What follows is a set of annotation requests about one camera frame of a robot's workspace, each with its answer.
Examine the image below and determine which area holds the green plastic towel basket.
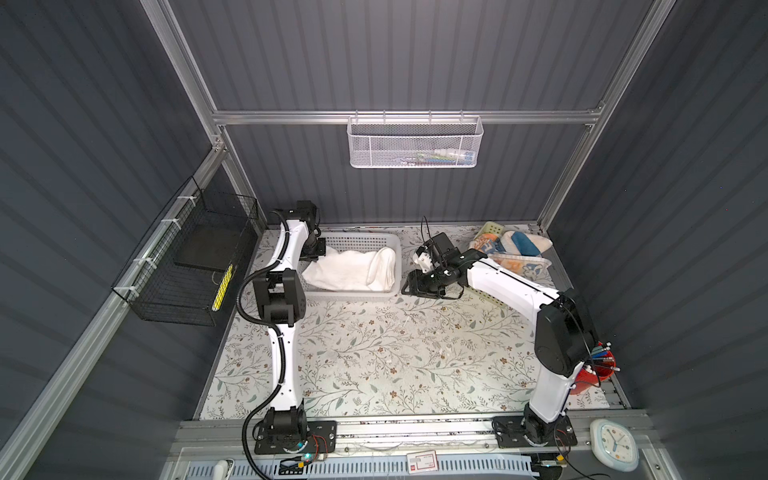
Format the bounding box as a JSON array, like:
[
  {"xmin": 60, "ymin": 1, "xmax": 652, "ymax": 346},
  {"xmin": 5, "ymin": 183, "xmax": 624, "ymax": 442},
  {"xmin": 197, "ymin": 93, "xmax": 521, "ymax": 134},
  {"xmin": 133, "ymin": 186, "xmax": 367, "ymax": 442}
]
[{"xmin": 468, "ymin": 222, "xmax": 506, "ymax": 309}]

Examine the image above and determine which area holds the red pen cup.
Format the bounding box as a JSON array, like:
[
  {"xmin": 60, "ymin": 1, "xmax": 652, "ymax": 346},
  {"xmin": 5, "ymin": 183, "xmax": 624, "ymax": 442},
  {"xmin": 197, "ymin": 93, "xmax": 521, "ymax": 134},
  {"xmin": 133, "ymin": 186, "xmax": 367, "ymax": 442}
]
[{"xmin": 569, "ymin": 342, "xmax": 619, "ymax": 395}]

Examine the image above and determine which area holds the red white label card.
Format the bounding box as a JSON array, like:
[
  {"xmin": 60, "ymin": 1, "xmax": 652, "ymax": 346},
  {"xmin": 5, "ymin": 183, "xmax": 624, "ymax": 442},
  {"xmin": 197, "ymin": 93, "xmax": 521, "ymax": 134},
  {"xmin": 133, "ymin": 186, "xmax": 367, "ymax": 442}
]
[{"xmin": 406, "ymin": 450, "xmax": 439, "ymax": 474}]

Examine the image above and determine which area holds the white wall clock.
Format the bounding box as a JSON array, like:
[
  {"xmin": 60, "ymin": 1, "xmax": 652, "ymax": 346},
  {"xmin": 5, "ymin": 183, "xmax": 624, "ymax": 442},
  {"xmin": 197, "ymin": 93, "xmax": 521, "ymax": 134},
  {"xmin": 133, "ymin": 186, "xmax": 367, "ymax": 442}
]
[{"xmin": 590, "ymin": 419, "xmax": 640, "ymax": 472}]

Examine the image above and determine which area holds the black wire wall basket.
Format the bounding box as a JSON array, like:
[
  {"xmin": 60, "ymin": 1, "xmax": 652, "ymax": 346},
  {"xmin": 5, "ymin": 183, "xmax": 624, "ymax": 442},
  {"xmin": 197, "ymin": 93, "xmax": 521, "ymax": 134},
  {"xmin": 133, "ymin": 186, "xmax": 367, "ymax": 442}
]
[{"xmin": 112, "ymin": 181, "xmax": 263, "ymax": 327}]

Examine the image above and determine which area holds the blue white towel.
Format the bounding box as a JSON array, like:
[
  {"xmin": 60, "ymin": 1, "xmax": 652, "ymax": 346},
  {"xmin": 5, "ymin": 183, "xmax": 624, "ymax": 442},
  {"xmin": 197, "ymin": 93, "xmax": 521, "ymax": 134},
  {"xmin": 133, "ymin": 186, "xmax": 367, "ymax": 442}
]
[{"xmin": 500, "ymin": 231, "xmax": 553, "ymax": 257}]

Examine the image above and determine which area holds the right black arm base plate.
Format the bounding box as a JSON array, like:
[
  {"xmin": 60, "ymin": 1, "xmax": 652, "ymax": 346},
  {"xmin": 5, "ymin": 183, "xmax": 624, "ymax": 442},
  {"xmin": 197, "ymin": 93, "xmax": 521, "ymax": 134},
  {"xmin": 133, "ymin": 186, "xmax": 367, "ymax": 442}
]
[{"xmin": 491, "ymin": 415, "xmax": 578, "ymax": 448}]

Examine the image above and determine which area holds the white ventilated cable duct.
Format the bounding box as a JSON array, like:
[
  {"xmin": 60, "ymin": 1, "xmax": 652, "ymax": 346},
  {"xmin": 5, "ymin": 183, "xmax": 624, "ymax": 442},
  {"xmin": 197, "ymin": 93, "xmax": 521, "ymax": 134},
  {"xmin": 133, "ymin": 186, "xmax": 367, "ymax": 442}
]
[{"xmin": 185, "ymin": 453, "xmax": 535, "ymax": 480}]

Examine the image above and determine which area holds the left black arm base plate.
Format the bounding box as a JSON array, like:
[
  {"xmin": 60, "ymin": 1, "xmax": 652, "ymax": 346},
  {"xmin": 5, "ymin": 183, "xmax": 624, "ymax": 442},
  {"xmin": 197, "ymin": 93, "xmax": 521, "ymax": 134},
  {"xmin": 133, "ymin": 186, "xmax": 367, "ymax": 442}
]
[{"xmin": 252, "ymin": 420, "xmax": 338, "ymax": 455}]

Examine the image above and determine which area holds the white plastic laundry basket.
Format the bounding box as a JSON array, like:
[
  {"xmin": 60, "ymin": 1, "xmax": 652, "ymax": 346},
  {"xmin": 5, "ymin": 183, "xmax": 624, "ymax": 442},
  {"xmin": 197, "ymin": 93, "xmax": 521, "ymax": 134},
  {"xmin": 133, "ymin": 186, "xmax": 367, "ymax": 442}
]
[{"xmin": 299, "ymin": 231, "xmax": 402, "ymax": 302}]

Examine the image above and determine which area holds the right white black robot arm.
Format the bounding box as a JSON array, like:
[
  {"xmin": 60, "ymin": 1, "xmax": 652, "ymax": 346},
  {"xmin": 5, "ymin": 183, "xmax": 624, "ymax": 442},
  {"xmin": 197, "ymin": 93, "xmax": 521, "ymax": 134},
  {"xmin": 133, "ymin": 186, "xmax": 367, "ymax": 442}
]
[{"xmin": 401, "ymin": 233, "xmax": 599, "ymax": 446}]

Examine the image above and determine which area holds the white wire wall basket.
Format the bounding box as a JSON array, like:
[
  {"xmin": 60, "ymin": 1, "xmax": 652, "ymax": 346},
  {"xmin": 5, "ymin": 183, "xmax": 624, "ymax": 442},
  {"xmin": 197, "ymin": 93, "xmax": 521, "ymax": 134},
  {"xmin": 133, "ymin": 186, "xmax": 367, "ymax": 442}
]
[{"xmin": 346, "ymin": 116, "xmax": 484, "ymax": 169}]

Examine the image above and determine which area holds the white terry towel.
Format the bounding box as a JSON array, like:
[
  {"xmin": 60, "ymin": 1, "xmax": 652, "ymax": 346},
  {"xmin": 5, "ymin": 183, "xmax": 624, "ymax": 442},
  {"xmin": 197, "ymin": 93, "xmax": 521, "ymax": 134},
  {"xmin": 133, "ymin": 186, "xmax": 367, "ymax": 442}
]
[{"xmin": 302, "ymin": 247, "xmax": 396, "ymax": 292}]

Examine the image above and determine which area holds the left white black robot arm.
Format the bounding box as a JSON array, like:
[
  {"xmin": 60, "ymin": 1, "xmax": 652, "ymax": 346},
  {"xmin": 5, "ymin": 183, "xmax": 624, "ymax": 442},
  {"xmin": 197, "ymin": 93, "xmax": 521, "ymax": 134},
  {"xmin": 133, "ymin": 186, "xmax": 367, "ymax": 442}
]
[{"xmin": 236, "ymin": 200, "xmax": 325, "ymax": 442}]

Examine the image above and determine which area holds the orange patterned towel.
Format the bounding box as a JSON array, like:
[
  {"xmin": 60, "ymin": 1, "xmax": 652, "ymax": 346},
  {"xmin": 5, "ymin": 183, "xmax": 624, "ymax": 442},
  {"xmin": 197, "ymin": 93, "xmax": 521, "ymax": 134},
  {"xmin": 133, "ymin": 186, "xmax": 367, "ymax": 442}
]
[{"xmin": 494, "ymin": 245, "xmax": 551, "ymax": 280}]

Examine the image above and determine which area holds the black pad in basket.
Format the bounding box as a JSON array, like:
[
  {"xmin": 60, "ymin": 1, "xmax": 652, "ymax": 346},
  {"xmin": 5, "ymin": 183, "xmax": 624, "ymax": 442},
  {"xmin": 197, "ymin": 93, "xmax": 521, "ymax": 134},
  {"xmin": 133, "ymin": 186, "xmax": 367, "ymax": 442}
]
[{"xmin": 174, "ymin": 225, "xmax": 240, "ymax": 272}]

